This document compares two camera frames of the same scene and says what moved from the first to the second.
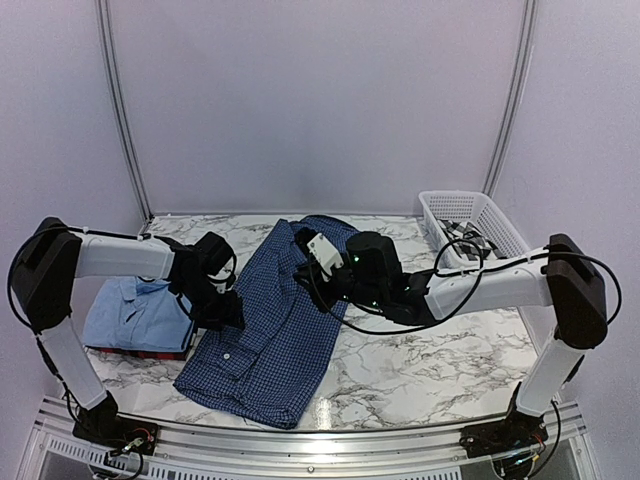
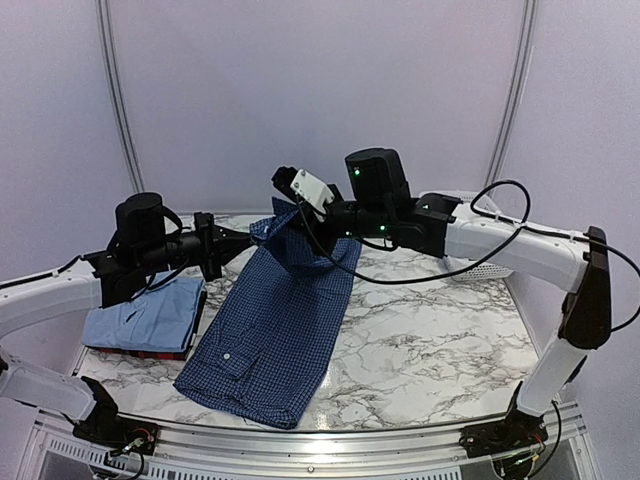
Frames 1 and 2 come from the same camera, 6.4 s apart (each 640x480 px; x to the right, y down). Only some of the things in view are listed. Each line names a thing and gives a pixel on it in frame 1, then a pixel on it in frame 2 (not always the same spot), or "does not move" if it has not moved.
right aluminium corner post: (516, 98) does not move
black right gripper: (323, 300) → (324, 243)
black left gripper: (230, 313) → (211, 238)
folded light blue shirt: (132, 312) does not move
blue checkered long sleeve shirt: (272, 363) does not move
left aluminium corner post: (119, 110) does not move
